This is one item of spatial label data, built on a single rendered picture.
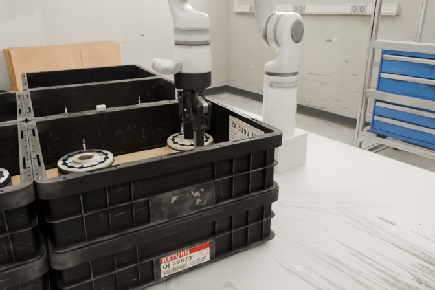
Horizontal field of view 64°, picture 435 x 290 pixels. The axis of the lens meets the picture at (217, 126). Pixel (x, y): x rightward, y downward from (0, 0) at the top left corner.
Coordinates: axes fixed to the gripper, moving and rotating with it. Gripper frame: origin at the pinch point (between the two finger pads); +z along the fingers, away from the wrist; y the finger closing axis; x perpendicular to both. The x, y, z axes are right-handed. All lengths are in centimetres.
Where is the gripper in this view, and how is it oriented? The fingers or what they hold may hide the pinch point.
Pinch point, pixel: (193, 136)
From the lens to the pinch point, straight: 74.5
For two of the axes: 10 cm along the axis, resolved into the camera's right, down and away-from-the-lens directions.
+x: -9.1, 1.3, -3.9
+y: -4.1, -2.9, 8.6
